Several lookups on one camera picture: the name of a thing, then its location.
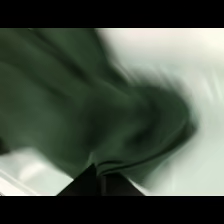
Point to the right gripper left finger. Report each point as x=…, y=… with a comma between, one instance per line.
x=86, y=184

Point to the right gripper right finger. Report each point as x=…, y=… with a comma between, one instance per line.
x=118, y=186

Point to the dark green T-shirt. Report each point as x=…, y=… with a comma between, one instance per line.
x=80, y=100

